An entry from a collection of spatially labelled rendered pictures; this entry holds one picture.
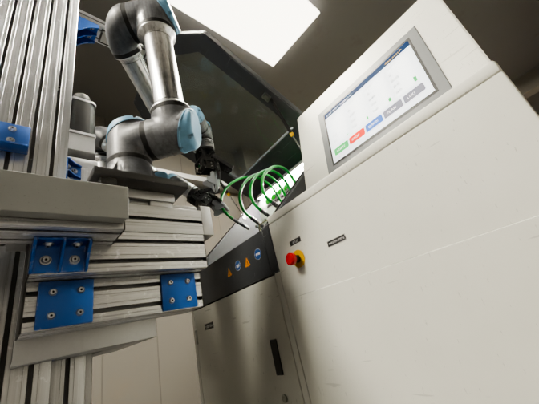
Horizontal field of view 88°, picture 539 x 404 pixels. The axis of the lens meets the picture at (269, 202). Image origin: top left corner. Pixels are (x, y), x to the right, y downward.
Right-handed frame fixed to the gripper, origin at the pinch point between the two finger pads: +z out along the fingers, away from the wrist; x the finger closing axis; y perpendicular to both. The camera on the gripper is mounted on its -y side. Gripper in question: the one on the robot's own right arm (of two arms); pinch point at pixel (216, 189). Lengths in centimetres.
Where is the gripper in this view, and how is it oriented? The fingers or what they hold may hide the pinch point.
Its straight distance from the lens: 122.1
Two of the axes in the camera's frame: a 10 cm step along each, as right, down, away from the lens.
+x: 5.9, -4.5, -6.7
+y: -7.8, -0.8, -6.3
